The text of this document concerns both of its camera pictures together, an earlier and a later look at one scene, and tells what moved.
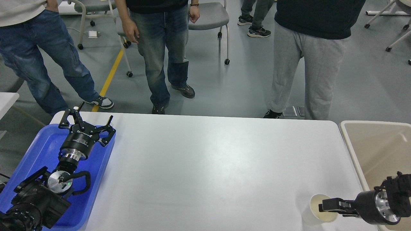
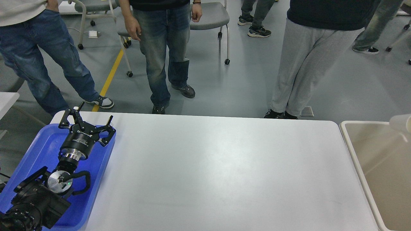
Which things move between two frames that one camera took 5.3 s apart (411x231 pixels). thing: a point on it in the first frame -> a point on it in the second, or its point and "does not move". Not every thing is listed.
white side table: (7, 100) does not move
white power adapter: (92, 34) does not move
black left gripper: (78, 144) does not move
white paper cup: (311, 216) -> (400, 124)
